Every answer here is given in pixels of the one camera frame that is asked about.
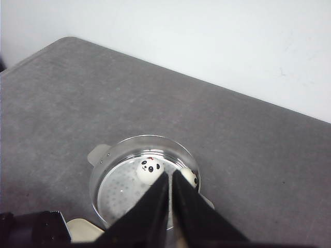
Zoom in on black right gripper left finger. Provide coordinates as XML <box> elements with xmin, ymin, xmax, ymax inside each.
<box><xmin>72</xmin><ymin>173</ymin><xmax>169</xmax><ymax>247</ymax></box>

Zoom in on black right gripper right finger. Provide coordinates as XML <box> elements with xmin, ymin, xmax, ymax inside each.
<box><xmin>172</xmin><ymin>171</ymin><xmax>254</xmax><ymax>247</ymax></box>

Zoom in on white panda bun red bow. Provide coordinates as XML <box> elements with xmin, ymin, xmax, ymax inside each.
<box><xmin>180</xmin><ymin>167</ymin><xmax>199</xmax><ymax>188</ymax></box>
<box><xmin>136</xmin><ymin>157</ymin><xmax>164</xmax><ymax>185</ymax></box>

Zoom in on cream plastic tray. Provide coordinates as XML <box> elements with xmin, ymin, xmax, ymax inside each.
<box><xmin>66</xmin><ymin>218</ymin><xmax>104</xmax><ymax>243</ymax></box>

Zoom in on steel steamer pot grey handles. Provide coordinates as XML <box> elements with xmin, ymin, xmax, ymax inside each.
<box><xmin>87</xmin><ymin>134</ymin><xmax>201</xmax><ymax>228</ymax></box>

